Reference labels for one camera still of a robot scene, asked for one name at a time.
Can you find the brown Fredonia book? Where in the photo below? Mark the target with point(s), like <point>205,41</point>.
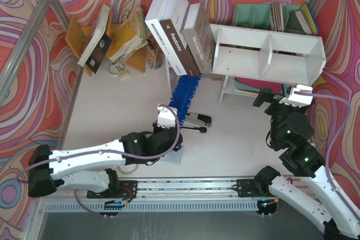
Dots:
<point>173,19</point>

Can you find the white wooden bookshelf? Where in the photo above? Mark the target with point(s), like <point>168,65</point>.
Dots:
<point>274,56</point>

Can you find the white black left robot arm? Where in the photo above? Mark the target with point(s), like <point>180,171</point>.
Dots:
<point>92,168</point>

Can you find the clear pencil cup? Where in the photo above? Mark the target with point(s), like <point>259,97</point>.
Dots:
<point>154,56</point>

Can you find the green desk organizer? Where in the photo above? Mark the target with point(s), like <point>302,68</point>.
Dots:
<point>258,16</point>

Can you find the black white paperback book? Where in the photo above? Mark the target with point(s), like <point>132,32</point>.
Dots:
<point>97,42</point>

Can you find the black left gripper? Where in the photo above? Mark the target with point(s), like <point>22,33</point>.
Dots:
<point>157,127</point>

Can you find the blue microfiber duster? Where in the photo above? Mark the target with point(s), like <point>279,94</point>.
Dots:
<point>183,94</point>

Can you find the wooden coasters stack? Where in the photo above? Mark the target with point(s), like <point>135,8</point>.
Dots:
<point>277,19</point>

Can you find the white black stapler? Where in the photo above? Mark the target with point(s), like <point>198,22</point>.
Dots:
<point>199,119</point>

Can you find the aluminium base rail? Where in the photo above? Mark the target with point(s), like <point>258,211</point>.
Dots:
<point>198,195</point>

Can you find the magenta paper sheet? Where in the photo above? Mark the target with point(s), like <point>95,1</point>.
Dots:
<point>276,87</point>

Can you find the blue yellow book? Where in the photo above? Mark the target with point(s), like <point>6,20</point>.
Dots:
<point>306,19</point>

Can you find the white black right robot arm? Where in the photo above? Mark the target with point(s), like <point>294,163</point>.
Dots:
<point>333,212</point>

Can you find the white Mademoiselle book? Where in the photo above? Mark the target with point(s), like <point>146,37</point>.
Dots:
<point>152,20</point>

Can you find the beige Lonely Ones book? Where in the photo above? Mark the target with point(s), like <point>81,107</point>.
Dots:
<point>199,37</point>

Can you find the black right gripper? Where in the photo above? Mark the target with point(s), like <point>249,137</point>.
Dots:
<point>273,103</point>

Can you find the yellow wooden book holder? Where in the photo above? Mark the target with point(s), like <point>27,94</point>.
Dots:
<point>75,38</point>

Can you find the yellow worn book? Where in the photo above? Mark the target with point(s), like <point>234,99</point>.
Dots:
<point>128,37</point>

